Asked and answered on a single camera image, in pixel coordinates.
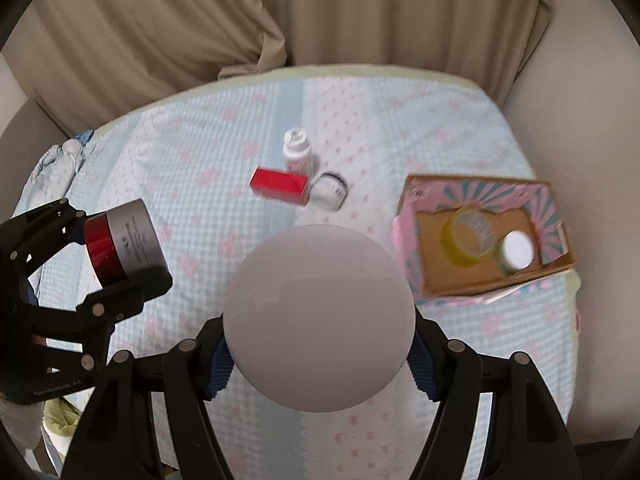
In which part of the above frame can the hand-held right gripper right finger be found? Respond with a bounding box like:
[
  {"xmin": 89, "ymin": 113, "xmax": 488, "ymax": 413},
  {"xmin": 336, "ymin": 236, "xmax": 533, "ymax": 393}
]
[{"xmin": 406, "ymin": 309, "xmax": 584, "ymax": 480}]

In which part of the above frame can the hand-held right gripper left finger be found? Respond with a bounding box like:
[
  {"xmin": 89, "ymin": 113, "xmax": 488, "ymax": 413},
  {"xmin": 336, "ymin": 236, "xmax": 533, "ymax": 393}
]
[{"xmin": 60, "ymin": 315, "xmax": 235, "ymax": 480}]

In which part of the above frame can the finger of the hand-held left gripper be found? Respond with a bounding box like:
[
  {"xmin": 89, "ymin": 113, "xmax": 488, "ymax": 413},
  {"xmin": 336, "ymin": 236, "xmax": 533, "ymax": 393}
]
[
  {"xmin": 30, "ymin": 265, "xmax": 174, "ymax": 377},
  {"xmin": 0, "ymin": 198, "xmax": 89, "ymax": 286}
]

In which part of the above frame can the red and silver jar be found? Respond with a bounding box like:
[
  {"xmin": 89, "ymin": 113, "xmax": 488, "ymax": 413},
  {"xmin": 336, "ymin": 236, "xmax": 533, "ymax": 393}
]
[{"xmin": 83, "ymin": 198, "xmax": 170, "ymax": 281}]

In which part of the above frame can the large white round jar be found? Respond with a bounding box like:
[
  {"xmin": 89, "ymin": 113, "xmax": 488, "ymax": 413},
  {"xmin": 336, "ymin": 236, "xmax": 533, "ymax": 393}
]
[{"xmin": 223, "ymin": 224, "xmax": 417, "ymax": 414}]

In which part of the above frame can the pink printed cardboard box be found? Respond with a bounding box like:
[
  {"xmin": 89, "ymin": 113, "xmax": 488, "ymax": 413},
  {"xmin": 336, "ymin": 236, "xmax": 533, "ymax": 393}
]
[{"xmin": 391, "ymin": 175, "xmax": 577, "ymax": 300}]

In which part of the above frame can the crumpled blue cloth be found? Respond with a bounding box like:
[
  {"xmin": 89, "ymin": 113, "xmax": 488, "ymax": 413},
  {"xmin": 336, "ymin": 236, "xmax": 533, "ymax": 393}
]
[{"xmin": 29, "ymin": 130, "xmax": 97, "ymax": 192}]

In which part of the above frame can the white towel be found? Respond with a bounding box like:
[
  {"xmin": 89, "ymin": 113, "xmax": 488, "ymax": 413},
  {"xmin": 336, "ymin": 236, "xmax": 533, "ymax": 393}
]
[{"xmin": 0, "ymin": 392, "xmax": 47, "ymax": 467}]

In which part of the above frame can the green cloth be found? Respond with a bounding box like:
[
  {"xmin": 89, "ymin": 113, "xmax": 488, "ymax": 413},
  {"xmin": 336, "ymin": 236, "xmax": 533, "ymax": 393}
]
[{"xmin": 42, "ymin": 400, "xmax": 84, "ymax": 450}]

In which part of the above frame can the yellow translucent jar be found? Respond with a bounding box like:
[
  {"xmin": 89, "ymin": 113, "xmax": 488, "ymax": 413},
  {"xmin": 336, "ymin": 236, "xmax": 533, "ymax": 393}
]
[{"xmin": 441, "ymin": 206, "xmax": 501, "ymax": 270}]

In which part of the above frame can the green jar with white lid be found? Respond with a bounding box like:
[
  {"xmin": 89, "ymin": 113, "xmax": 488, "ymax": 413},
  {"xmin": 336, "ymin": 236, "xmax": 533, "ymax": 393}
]
[{"xmin": 495, "ymin": 230, "xmax": 536, "ymax": 275}]

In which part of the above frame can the red box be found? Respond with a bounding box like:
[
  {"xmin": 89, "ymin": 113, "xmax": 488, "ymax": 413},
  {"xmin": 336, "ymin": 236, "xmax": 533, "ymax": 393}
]
[{"xmin": 250, "ymin": 167, "xmax": 310, "ymax": 206}]

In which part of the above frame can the white jar with black rim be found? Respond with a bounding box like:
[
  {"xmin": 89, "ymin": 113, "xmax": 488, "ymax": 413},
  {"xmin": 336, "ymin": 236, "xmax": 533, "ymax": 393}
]
[{"xmin": 309, "ymin": 172, "xmax": 348, "ymax": 211}]

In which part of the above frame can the small white bottle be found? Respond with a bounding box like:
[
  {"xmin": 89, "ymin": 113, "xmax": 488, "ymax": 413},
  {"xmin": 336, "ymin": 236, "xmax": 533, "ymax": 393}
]
[{"xmin": 282, "ymin": 128, "xmax": 316, "ymax": 176}]

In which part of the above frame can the beige curtain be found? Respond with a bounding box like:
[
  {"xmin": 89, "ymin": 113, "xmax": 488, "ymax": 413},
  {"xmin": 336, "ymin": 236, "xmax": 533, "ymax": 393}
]
[{"xmin": 2, "ymin": 0, "xmax": 554, "ymax": 137}]

